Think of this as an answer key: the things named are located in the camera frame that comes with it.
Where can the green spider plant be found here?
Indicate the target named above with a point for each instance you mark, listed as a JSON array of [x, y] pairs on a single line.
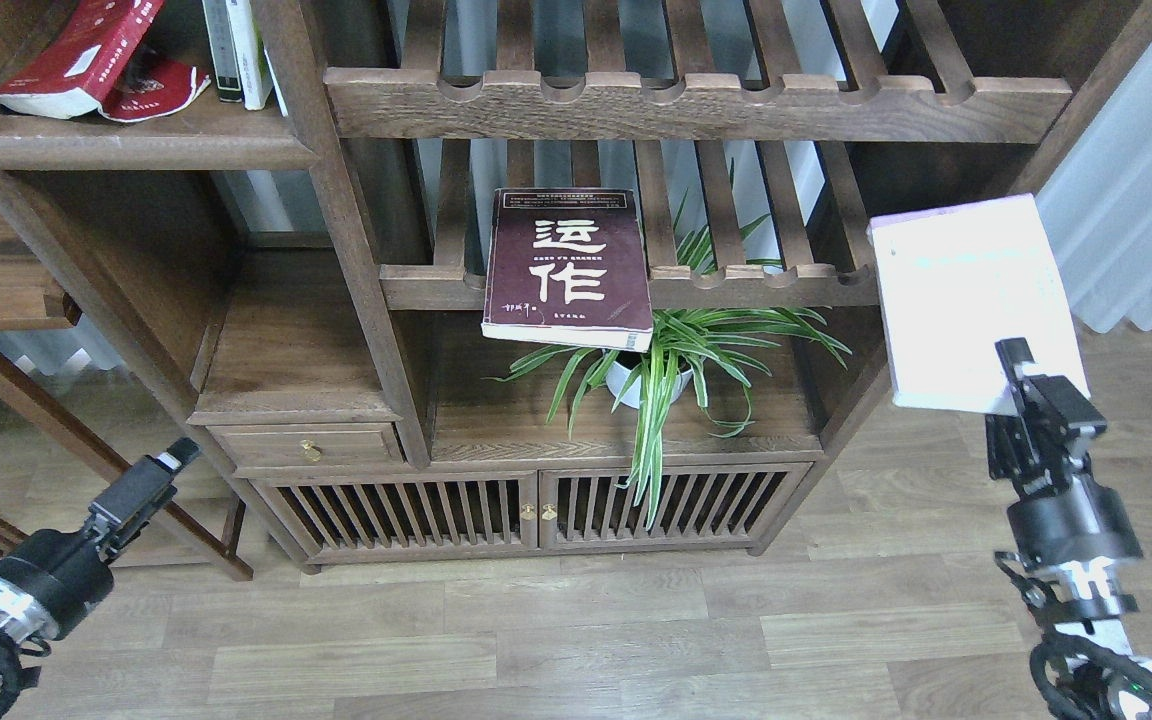
[[722, 338]]

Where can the grey upright book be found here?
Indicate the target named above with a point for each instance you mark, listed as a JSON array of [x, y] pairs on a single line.
[[225, 70]]

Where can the dark brown book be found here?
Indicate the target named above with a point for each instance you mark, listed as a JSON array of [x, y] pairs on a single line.
[[567, 267]]

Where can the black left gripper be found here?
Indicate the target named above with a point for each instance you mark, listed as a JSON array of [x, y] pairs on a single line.
[[54, 580]]

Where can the dark wooden bookshelf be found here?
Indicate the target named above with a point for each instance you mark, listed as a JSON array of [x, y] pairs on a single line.
[[317, 275]]

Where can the white book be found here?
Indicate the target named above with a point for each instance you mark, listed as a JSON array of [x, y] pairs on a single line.
[[955, 281], [254, 70]]

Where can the red book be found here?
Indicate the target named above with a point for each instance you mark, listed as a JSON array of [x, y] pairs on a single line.
[[100, 63]]

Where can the white upright book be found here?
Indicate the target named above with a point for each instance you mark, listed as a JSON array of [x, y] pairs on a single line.
[[254, 70]]

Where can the brass drawer knob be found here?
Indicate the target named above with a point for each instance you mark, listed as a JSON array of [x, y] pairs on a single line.
[[310, 451]]

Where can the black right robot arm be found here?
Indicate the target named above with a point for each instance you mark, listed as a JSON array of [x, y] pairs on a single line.
[[1083, 665]]

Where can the white plant pot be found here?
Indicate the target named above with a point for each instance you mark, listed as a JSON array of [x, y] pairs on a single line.
[[618, 379]]

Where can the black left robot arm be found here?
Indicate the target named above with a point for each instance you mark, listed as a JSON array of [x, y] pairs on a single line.
[[14, 677]]

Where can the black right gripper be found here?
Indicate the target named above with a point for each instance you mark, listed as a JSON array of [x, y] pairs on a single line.
[[1062, 514]]

